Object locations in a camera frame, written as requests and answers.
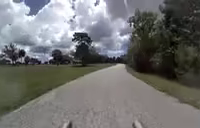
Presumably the wood of dark trees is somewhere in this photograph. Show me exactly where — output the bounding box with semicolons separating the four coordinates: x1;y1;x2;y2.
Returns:
124;0;200;91

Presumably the grass verge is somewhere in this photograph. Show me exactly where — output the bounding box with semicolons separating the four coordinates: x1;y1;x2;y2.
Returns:
125;64;200;116

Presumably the grey asphalt road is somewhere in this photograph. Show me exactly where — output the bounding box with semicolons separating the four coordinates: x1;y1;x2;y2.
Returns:
0;63;200;128

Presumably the row of distant trees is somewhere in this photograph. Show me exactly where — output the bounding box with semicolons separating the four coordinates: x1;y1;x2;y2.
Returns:
0;43;127;67

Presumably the robot's own part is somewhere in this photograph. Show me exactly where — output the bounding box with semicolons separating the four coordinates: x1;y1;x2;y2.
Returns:
131;119;143;128
61;120;73;128

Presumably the tall dark tree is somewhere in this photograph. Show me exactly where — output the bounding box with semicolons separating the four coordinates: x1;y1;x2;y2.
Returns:
71;32;95;67

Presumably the wide grass field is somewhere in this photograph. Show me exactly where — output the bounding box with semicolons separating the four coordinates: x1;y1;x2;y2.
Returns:
0;63;117;124

